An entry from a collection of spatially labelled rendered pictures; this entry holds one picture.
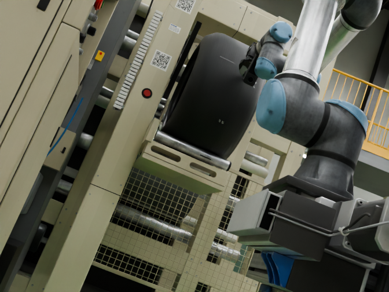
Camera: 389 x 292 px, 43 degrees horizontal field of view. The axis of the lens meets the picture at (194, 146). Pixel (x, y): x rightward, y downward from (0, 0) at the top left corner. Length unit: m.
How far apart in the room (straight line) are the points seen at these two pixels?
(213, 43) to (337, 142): 1.02
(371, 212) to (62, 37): 0.84
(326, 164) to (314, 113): 0.12
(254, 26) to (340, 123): 1.51
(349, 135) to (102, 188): 1.14
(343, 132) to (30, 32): 0.78
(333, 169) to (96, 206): 1.13
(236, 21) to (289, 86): 1.47
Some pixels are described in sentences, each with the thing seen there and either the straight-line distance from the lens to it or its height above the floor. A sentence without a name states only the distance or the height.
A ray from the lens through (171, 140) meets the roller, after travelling 1.99.
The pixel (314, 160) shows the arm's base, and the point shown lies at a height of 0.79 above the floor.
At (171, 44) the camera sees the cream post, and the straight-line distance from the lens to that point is 2.18.
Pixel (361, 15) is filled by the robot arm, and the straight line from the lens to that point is 1.44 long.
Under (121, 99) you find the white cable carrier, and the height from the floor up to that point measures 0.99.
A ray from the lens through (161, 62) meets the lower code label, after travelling 2.14.
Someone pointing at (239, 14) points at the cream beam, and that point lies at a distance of 2.61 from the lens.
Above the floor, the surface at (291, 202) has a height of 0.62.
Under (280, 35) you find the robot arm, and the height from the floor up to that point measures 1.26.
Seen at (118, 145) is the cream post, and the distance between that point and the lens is 2.04.
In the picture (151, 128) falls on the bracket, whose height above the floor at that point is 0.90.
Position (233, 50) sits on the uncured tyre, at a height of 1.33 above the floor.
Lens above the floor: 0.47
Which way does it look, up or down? 13 degrees up
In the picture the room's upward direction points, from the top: 22 degrees clockwise
